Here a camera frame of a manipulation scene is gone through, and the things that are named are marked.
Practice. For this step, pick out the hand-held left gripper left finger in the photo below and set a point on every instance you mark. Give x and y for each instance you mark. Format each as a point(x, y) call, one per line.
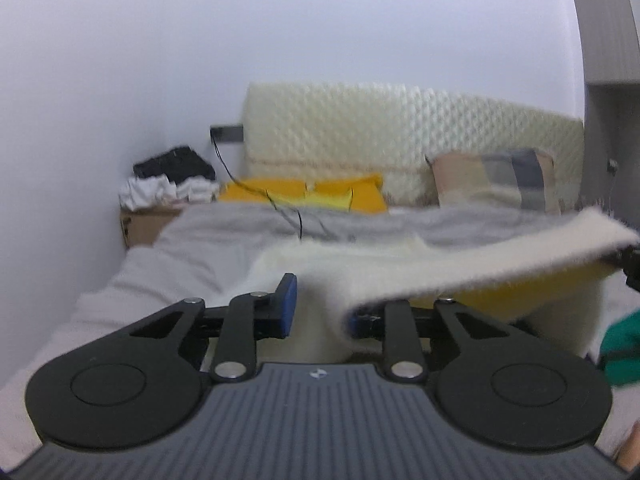
point(287, 305)

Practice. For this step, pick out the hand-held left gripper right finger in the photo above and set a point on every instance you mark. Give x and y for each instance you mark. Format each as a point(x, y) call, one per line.
point(400, 330)

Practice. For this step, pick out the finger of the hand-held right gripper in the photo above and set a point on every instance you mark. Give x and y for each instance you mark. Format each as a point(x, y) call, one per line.
point(620, 259)

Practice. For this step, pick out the cream fluffy sweater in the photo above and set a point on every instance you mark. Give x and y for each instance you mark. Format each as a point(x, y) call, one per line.
point(450, 270)

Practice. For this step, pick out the white crumpled clothes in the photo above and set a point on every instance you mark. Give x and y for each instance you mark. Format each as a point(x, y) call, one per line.
point(145, 192)

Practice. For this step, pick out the black knit clothes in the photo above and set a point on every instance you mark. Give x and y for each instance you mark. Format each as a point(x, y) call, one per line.
point(172, 162)

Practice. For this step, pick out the green cloth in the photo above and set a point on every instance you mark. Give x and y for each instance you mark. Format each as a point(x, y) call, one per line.
point(622, 345)

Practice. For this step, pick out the grey bed blanket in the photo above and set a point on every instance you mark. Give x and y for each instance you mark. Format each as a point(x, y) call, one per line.
point(240, 225)

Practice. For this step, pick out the yellow cloth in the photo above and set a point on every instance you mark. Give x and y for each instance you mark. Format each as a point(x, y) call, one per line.
point(500, 300)

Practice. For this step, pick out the yellow pillow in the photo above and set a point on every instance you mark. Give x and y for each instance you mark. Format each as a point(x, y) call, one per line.
point(250, 191)

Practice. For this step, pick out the patchwork pillow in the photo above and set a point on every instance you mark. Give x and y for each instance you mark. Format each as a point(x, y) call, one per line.
point(480, 180)

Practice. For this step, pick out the cardboard box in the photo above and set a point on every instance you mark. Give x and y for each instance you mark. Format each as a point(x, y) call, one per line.
point(142, 227)

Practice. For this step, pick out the cream quilted headboard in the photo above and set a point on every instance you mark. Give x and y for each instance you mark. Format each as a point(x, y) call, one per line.
point(350, 130)

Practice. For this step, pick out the light bed sheet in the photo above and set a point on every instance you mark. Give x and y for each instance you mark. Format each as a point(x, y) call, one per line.
point(100, 310)

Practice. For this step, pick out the grey wardrobe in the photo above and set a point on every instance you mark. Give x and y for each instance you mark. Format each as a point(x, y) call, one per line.
point(607, 20)

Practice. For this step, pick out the dark wall panel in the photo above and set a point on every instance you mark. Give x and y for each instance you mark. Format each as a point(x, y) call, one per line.
point(227, 132)

